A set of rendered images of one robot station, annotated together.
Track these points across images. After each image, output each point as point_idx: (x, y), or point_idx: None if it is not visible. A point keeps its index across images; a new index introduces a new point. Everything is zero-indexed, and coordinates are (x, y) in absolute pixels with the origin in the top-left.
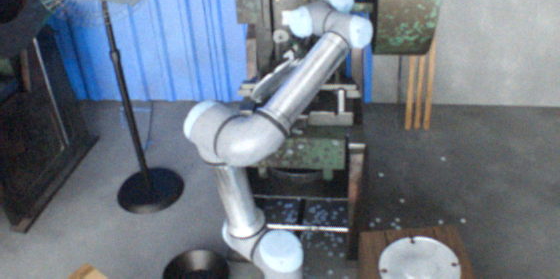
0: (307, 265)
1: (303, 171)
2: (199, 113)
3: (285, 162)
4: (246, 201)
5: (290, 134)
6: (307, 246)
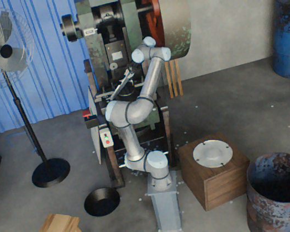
0: None
1: (136, 131)
2: (112, 106)
3: None
4: (136, 141)
5: None
6: None
